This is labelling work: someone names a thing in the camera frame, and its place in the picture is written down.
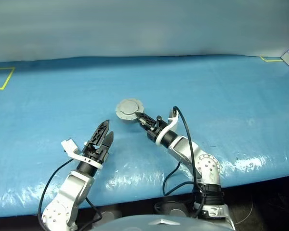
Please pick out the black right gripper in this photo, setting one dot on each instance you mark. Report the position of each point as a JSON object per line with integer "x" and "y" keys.
{"x": 154, "y": 133}

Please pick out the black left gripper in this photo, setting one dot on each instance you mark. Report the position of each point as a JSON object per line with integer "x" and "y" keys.
{"x": 94, "y": 152}

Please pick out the grey round motor lid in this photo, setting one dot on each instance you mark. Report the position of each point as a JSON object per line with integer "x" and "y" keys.
{"x": 128, "y": 108}

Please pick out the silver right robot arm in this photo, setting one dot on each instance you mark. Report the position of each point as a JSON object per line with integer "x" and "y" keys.
{"x": 190, "y": 151}

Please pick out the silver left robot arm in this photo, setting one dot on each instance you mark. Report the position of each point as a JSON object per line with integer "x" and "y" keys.
{"x": 72, "y": 190}

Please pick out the grey rounded shape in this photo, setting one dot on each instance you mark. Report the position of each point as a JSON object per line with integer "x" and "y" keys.
{"x": 178, "y": 213}
{"x": 110, "y": 214}

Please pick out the grey robot torso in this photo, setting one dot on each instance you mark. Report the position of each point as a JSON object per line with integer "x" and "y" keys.
{"x": 135, "y": 223}

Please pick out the yellow tape square outline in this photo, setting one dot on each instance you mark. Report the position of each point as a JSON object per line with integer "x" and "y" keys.
{"x": 8, "y": 78}

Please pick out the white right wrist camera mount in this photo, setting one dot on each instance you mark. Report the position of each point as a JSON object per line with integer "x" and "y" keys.
{"x": 173, "y": 123}

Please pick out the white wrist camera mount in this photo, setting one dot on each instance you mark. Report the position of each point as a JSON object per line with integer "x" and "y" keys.
{"x": 173, "y": 123}
{"x": 69, "y": 145}

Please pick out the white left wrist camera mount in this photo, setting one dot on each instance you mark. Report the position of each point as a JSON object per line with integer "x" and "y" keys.
{"x": 69, "y": 145}

